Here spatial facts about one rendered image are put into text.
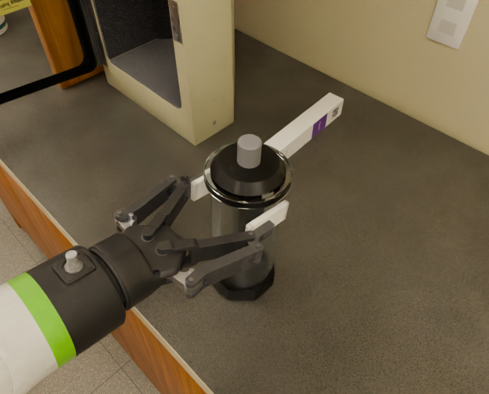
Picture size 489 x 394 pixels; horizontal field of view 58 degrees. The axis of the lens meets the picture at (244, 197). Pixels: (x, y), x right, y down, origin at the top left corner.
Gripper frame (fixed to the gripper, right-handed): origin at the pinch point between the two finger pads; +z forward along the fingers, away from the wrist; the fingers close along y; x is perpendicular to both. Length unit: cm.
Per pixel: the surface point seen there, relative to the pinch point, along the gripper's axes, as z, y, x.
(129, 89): 17, 50, 13
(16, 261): -4, 112, 115
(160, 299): -9.4, 5.7, 20.0
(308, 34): 59, 34, 4
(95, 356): -3, 54, 114
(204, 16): 17.9, 28.4, -10.2
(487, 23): 56, -4, -13
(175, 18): 12.8, 29.7, -10.3
